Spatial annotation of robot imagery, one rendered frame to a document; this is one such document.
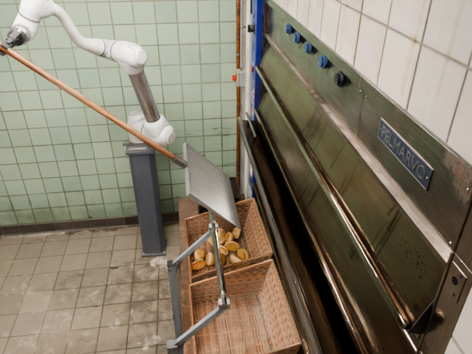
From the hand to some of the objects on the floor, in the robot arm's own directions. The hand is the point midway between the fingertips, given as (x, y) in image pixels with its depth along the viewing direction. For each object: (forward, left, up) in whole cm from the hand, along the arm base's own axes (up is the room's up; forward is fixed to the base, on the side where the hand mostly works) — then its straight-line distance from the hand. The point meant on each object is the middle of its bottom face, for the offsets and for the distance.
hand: (4, 48), depth 187 cm
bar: (+27, +74, -196) cm, 211 cm away
